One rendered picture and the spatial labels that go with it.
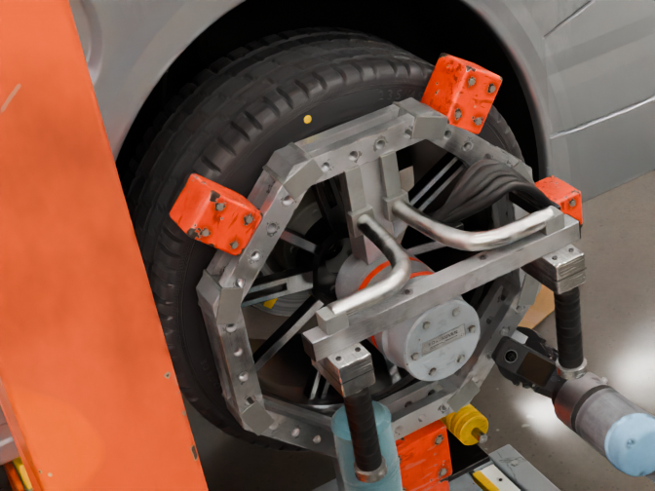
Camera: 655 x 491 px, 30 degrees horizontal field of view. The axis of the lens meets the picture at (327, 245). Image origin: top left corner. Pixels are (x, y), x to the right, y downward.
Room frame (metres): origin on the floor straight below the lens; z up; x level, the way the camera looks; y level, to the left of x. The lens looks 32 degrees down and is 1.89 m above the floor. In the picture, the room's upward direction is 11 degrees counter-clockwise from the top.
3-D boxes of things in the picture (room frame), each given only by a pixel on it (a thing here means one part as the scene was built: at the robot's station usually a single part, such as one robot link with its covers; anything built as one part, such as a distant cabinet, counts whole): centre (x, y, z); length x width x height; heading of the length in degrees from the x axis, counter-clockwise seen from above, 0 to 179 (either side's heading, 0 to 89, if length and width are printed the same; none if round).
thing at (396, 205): (1.45, -0.21, 1.03); 0.19 x 0.18 x 0.11; 23
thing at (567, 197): (1.65, -0.35, 0.85); 0.09 x 0.08 x 0.07; 113
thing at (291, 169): (1.53, -0.07, 0.85); 0.54 x 0.07 x 0.54; 113
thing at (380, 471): (1.24, 0.00, 0.83); 0.04 x 0.04 x 0.16
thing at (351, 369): (1.27, 0.01, 0.93); 0.09 x 0.05 x 0.05; 23
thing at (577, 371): (1.38, -0.31, 0.83); 0.04 x 0.04 x 0.16
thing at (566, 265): (1.40, -0.30, 0.93); 0.09 x 0.05 x 0.05; 23
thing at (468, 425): (1.67, -0.14, 0.51); 0.29 x 0.06 x 0.06; 23
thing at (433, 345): (1.46, -0.09, 0.85); 0.21 x 0.14 x 0.14; 23
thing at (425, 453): (1.56, -0.05, 0.48); 0.16 x 0.12 x 0.17; 23
